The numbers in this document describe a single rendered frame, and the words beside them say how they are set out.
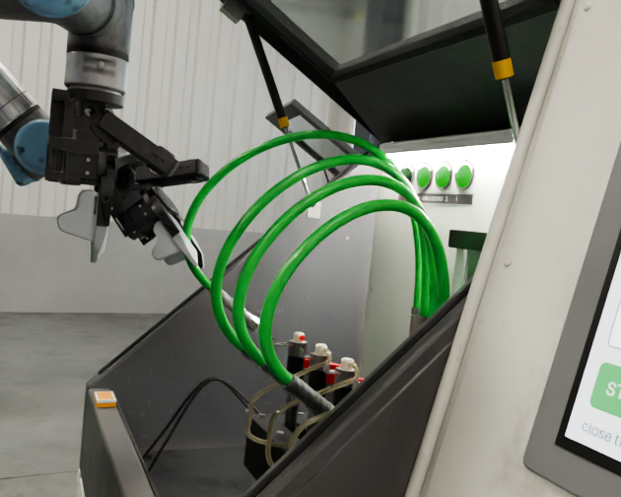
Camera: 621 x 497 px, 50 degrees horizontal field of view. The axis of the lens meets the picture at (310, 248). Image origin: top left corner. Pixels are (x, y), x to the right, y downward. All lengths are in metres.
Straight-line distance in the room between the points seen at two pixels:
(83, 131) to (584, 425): 0.65
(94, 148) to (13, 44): 6.62
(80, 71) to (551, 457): 0.66
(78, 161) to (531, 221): 0.53
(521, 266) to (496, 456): 0.17
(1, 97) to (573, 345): 0.79
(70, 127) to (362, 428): 0.50
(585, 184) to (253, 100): 7.56
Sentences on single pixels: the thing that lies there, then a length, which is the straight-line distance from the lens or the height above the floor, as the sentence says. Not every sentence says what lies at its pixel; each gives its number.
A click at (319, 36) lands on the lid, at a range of 1.24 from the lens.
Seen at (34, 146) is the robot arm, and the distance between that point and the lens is 0.99.
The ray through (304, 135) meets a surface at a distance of 1.04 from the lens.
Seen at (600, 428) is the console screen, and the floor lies 1.16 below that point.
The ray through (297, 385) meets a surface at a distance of 0.72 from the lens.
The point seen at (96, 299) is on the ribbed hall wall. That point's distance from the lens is 7.52.
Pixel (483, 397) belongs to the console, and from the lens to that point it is 0.62.
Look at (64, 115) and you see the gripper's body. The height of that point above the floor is 1.38.
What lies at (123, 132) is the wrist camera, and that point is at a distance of 0.87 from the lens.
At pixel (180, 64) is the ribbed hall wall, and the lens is 7.78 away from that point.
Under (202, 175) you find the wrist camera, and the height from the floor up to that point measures 1.34.
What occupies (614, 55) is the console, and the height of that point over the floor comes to 1.45.
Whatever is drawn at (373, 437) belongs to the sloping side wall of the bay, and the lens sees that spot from 0.66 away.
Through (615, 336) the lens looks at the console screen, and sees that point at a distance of 0.53.
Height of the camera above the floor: 1.29
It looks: 3 degrees down
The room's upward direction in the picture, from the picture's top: 6 degrees clockwise
